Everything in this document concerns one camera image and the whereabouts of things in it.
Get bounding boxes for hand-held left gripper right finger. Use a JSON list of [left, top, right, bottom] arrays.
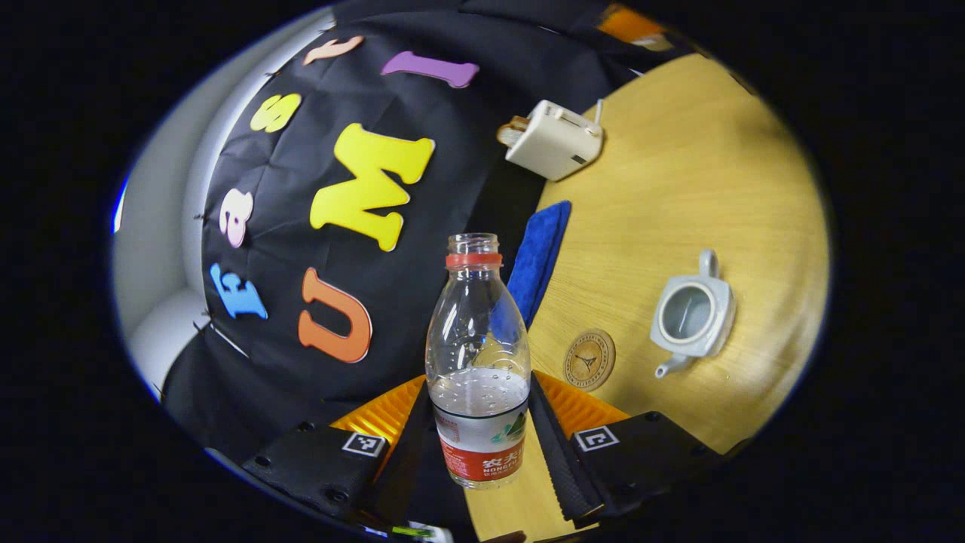
[[528, 370, 743, 529]]

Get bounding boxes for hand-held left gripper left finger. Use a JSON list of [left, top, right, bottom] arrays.
[[241, 375, 434, 529]]

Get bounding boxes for round wooden coaster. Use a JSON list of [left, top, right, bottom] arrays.
[[563, 329, 617, 392]]

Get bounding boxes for clear plastic water bottle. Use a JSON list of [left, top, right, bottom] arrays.
[[424, 233, 532, 491]]

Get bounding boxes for white ceramic teacup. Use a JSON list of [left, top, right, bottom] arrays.
[[650, 250, 737, 379]]

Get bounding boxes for white toaster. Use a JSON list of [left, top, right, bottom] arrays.
[[504, 100, 605, 182]]

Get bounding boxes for black backdrop cloth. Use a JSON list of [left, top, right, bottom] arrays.
[[162, 0, 679, 468]]

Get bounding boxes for bread slice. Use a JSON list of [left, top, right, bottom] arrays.
[[497, 115, 532, 148]]

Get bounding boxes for blue towel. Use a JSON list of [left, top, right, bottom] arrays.
[[490, 200, 572, 333]]

